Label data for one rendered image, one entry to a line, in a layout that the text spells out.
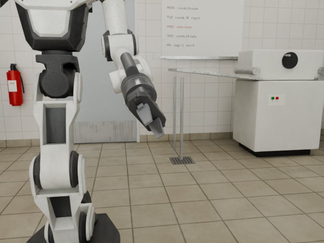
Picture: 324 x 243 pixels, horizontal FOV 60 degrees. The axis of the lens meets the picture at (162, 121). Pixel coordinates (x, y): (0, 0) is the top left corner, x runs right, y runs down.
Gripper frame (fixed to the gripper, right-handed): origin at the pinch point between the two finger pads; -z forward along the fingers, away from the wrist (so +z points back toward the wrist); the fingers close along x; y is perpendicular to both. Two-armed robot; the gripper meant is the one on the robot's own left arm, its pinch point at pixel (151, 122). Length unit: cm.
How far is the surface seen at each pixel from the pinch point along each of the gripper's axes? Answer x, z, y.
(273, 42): -214, 266, 150
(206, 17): -137, 292, 89
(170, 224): -117, 48, -44
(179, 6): -108, 302, 67
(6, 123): -86, 273, -195
